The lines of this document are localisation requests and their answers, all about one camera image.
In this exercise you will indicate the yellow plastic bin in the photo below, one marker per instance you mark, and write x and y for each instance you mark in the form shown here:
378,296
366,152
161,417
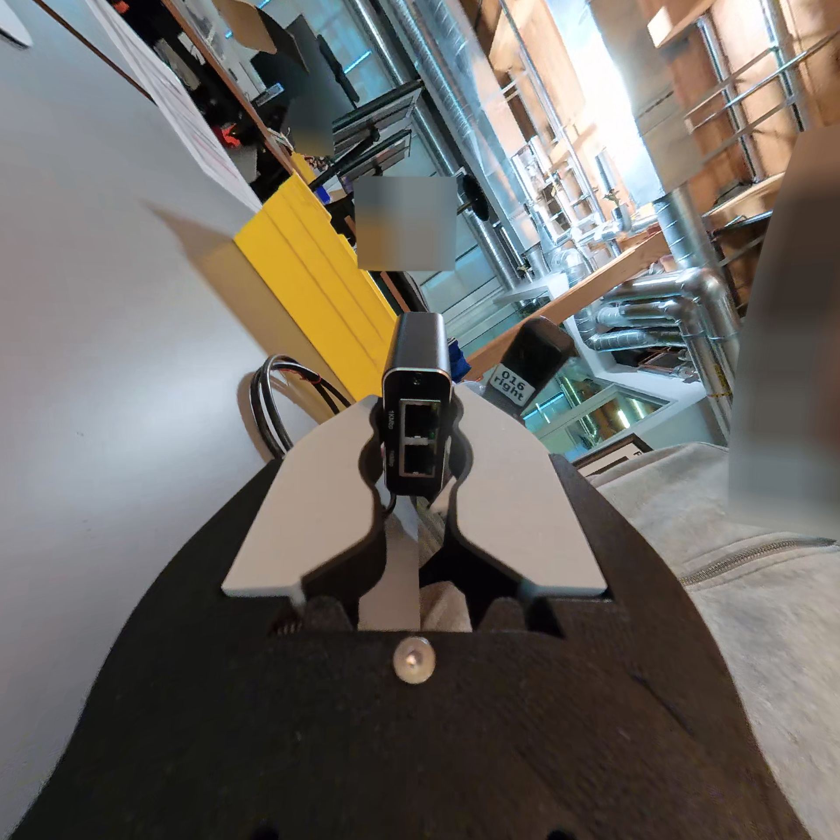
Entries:
315,275

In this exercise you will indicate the silver spiral duct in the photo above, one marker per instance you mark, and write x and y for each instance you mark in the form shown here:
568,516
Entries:
446,98

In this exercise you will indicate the black ethernet adapter box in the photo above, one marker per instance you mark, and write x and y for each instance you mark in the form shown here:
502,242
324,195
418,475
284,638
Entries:
417,407

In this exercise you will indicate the silver pipe cluster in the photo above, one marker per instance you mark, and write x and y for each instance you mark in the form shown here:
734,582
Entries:
695,308

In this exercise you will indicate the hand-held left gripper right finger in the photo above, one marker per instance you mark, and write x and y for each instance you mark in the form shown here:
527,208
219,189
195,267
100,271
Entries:
525,512

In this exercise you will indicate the red twist tie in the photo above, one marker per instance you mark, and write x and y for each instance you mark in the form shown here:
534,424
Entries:
308,377

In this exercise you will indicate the black framed sign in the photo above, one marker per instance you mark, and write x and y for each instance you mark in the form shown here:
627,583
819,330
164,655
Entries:
610,456

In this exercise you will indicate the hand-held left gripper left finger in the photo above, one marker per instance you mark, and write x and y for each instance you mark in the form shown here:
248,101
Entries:
308,518

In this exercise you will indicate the printed paper sheet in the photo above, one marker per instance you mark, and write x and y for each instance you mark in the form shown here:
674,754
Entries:
184,111

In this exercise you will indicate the black and tan panel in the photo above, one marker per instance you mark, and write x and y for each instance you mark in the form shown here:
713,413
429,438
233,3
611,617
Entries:
249,23

